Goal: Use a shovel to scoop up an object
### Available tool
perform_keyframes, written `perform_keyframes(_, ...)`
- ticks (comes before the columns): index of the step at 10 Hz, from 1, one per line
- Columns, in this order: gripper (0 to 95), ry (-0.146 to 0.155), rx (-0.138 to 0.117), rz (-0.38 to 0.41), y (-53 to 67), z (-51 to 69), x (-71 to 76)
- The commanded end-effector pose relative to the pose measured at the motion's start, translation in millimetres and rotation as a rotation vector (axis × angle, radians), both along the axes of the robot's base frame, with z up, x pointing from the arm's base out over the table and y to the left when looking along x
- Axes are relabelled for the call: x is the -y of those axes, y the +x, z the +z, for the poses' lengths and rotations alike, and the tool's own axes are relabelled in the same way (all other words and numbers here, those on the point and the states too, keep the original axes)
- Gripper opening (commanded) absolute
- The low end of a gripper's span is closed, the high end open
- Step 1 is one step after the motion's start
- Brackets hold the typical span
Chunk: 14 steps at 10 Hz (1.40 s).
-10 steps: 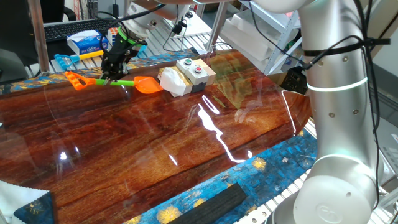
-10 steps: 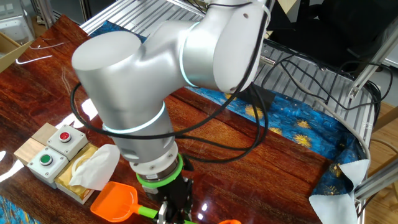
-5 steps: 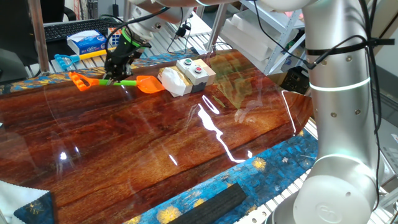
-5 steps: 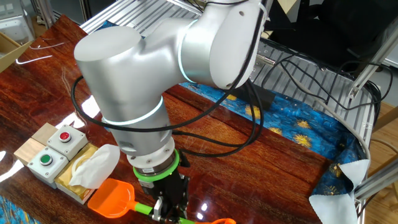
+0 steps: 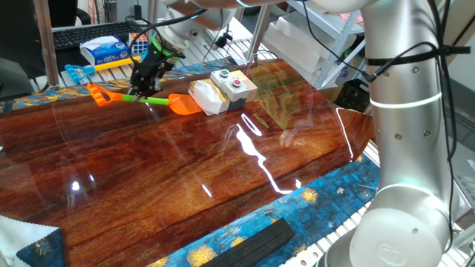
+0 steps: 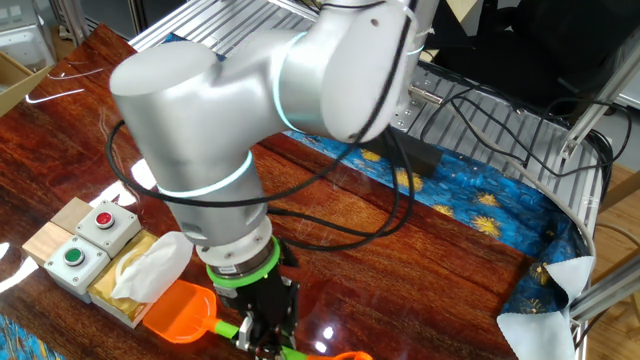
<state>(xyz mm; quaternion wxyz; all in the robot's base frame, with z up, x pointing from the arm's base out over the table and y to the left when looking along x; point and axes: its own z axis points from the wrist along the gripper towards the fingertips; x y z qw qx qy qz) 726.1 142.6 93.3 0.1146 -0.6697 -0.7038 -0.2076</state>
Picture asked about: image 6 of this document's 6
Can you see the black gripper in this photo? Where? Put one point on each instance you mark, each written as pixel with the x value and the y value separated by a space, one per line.
pixel 265 300

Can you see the orange green toy shovel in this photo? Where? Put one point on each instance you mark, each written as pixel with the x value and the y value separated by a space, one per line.
pixel 180 312

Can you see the white tissue sheet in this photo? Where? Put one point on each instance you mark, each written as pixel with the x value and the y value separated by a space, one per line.
pixel 155 270

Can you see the gold tissue pack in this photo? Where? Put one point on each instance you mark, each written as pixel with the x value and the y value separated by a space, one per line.
pixel 107 290

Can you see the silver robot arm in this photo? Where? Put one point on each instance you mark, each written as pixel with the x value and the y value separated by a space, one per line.
pixel 200 125

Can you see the glossy wood grain mat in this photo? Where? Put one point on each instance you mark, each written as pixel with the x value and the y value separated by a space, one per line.
pixel 425 280

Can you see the white red button box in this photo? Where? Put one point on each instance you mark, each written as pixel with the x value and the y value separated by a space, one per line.
pixel 117 235

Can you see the white green button box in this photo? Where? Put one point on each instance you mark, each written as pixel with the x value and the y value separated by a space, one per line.
pixel 90 272

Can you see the black foam block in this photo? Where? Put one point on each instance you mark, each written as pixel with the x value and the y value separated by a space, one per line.
pixel 420 155

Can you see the light wooden block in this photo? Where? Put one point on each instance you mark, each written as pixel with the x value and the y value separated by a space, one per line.
pixel 70 215
pixel 45 242

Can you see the blue starry tablecloth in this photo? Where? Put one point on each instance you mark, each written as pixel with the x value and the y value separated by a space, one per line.
pixel 475 195

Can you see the silver robot mounting plate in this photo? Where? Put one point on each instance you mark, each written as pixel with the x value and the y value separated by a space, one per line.
pixel 415 112

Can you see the aluminium profile bar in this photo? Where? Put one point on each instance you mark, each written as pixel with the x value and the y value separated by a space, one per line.
pixel 610 295

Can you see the brown cardboard box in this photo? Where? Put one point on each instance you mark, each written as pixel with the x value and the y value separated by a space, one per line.
pixel 20 85

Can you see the grey metal box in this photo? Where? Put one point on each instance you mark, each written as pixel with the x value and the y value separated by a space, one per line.
pixel 25 45

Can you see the black office chair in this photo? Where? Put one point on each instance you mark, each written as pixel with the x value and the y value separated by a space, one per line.
pixel 550 50

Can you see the aluminium slatted table frame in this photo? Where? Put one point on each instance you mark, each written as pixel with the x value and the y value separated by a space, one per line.
pixel 162 30

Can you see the aluminium profile post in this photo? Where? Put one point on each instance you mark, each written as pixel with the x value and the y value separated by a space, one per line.
pixel 600 95
pixel 77 22

